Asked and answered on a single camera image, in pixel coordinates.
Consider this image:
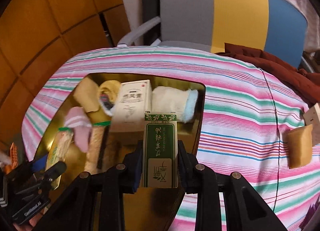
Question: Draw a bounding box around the yellow cracker packet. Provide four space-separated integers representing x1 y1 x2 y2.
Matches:
45 127 74 190

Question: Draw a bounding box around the small green tea box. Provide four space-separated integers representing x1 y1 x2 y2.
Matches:
142 111 178 188

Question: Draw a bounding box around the pink striped sock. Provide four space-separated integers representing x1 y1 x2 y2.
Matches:
64 107 92 153

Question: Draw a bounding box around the cream medicine box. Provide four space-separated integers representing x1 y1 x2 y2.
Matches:
110 80 152 133

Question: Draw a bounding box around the beige cloth pad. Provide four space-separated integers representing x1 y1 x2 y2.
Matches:
73 77 100 113

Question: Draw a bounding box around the cream blue sock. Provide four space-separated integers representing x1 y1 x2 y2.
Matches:
151 86 199 123

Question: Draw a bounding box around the yellow patterned sock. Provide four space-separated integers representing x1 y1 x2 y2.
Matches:
98 80 121 117

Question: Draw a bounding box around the tan sponge block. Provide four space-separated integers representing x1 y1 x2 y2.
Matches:
286 124 313 169

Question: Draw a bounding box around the long cream carton box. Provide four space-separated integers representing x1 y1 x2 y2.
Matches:
303 103 320 146

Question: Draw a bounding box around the gold metal tray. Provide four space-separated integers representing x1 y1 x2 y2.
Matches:
36 72 206 230

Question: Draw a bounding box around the striped pink green tablecloth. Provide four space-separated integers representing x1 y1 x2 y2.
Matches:
22 47 319 230

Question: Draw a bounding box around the wooden panel wardrobe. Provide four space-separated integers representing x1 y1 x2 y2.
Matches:
1 0 130 149

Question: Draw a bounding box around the grey yellow blue chair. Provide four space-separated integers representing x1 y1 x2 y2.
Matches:
118 0 307 67

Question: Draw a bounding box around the black rolled mat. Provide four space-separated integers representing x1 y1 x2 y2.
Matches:
142 0 161 46

